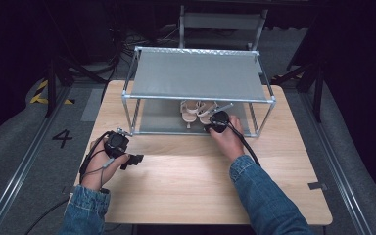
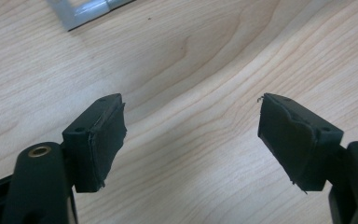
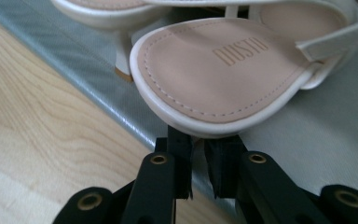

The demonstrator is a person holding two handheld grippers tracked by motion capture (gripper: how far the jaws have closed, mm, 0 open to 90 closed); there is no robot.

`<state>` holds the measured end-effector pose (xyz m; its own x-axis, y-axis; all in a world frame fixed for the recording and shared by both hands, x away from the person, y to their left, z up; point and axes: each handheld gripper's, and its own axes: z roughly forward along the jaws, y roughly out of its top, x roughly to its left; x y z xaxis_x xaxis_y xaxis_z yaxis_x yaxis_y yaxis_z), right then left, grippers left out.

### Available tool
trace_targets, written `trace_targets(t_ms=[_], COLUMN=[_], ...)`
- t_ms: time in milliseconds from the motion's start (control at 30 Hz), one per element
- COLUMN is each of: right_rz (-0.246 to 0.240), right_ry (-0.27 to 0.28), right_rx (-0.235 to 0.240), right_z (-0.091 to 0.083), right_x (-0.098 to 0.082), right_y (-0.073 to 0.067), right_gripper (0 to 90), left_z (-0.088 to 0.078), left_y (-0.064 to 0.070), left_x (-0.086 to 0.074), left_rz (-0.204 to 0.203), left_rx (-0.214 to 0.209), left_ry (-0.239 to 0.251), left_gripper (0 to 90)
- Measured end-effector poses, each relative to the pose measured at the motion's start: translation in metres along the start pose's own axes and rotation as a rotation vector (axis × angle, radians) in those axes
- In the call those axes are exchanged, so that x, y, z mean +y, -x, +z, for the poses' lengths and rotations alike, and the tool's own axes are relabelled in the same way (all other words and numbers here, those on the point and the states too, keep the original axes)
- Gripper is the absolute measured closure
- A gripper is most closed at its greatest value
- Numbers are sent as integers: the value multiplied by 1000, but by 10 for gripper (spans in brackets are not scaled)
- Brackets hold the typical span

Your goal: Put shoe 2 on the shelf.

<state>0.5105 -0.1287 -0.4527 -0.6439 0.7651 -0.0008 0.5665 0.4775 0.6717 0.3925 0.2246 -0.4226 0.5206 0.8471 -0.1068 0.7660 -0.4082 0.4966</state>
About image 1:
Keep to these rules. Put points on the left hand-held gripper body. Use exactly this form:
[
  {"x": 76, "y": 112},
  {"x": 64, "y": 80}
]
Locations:
[{"x": 116, "y": 145}]

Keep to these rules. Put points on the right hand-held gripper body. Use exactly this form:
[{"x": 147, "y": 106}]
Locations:
[{"x": 219, "y": 120}]

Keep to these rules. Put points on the pale pink slingback heeled shoe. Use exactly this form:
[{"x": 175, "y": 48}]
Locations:
[
  {"x": 189, "y": 112},
  {"x": 207, "y": 112}
]

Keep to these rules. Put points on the grey metal shoe rack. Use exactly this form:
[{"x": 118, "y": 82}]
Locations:
[{"x": 197, "y": 73}]

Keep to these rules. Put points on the person's right hand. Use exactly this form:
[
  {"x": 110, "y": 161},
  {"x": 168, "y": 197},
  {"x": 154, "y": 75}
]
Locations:
[{"x": 230, "y": 140}]

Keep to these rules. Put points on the person's left hand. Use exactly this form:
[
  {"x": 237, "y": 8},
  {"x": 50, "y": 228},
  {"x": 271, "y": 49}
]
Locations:
[{"x": 101, "y": 171}]

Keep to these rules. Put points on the black tripod stand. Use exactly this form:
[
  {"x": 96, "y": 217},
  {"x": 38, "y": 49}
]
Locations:
[
  {"x": 318, "y": 88},
  {"x": 51, "y": 88}
]

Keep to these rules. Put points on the grey folding chair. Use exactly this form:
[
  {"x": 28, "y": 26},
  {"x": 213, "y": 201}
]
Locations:
[{"x": 222, "y": 21}]

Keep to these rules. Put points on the yellow black floor tape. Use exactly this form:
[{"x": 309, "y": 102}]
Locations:
[{"x": 39, "y": 98}]

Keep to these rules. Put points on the grey tape piece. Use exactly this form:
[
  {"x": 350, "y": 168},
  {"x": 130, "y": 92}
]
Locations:
[{"x": 317, "y": 186}]

